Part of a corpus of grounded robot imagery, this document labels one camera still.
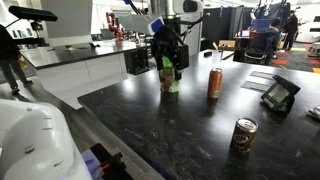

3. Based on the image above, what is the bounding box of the orange soda can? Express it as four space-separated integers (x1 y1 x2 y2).
207 67 224 100

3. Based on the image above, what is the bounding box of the black box under counter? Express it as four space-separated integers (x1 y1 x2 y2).
123 47 150 76

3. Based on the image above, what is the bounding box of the black camera on tripod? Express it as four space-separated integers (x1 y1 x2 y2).
7 5 59 33

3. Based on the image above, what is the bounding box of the green snack bag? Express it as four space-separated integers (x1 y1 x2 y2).
158 55 181 95

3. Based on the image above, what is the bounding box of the brown root beer can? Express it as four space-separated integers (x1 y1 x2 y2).
229 117 259 154

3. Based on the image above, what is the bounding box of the person in dark clothes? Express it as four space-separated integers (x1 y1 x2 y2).
0 23 34 97

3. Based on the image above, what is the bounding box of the standing person in red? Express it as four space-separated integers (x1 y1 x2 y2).
283 9 300 52

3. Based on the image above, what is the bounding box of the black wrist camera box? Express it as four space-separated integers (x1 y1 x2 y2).
174 44 190 72

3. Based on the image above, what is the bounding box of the seated person in blue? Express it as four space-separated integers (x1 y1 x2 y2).
264 18 282 53

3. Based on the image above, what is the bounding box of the white kitchen counter island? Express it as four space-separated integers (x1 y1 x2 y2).
19 39 150 111

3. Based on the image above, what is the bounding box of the black office chair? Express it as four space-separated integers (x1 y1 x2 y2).
243 32 274 66

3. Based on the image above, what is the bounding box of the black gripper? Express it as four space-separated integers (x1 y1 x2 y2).
151 22 188 82

